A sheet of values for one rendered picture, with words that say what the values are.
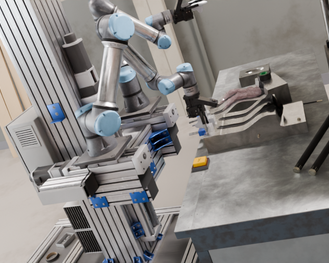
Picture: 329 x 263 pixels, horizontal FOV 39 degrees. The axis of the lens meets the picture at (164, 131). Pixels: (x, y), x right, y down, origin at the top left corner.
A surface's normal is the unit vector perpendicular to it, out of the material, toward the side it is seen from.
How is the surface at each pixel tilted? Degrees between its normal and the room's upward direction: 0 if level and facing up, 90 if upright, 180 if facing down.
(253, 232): 90
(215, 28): 90
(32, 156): 90
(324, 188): 0
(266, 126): 90
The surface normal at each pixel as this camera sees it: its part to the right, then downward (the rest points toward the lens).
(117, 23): 0.57, 0.00
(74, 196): -0.29, 0.45
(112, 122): 0.53, 0.26
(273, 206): -0.33, -0.88
